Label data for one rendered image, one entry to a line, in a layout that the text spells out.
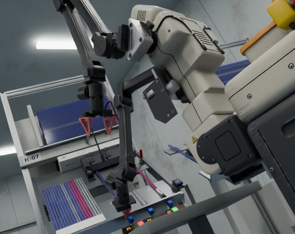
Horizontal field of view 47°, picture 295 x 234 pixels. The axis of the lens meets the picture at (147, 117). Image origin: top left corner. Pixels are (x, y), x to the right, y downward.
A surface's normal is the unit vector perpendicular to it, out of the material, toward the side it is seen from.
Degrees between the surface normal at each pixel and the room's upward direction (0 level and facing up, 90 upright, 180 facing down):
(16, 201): 90
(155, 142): 90
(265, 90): 90
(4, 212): 90
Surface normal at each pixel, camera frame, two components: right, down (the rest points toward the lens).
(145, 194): -0.12, -0.93
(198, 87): -0.70, 0.02
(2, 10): 0.39, 0.85
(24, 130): 0.22, -0.47
